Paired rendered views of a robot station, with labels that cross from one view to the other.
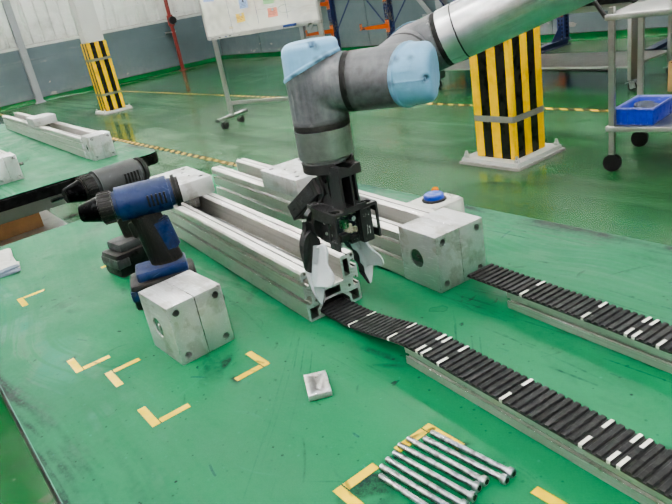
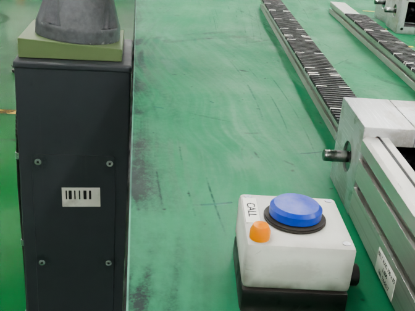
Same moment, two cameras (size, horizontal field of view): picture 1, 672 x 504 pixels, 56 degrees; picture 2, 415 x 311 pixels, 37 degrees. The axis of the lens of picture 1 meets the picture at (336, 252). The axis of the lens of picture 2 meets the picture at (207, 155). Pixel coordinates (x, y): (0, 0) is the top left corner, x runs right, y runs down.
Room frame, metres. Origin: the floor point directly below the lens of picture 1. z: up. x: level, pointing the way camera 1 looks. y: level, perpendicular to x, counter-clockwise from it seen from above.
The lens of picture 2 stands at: (1.56, -0.09, 1.07)
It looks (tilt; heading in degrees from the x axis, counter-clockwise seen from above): 23 degrees down; 206
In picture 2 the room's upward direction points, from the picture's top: 5 degrees clockwise
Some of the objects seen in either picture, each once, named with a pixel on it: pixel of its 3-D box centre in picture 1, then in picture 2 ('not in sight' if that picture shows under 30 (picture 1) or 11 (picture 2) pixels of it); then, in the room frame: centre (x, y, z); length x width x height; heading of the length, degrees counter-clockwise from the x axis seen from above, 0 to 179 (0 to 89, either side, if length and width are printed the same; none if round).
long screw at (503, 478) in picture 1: (463, 458); not in sight; (0.51, -0.09, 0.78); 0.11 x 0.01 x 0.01; 37
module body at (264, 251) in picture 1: (228, 232); not in sight; (1.24, 0.21, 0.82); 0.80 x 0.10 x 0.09; 29
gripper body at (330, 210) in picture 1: (337, 201); not in sight; (0.83, -0.02, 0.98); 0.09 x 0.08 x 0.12; 29
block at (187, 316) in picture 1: (193, 312); not in sight; (0.88, 0.23, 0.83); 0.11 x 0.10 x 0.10; 126
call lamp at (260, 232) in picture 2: not in sight; (260, 229); (1.19, -0.22, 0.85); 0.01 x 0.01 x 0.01
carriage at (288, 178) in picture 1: (301, 182); not in sight; (1.33, 0.05, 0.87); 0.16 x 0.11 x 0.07; 29
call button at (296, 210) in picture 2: (434, 197); (294, 214); (1.15, -0.20, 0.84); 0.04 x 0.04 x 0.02
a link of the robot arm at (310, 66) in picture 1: (317, 84); not in sight; (0.84, -0.02, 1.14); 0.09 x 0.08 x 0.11; 67
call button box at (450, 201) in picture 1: (432, 214); (300, 250); (1.15, -0.20, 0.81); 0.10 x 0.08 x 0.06; 119
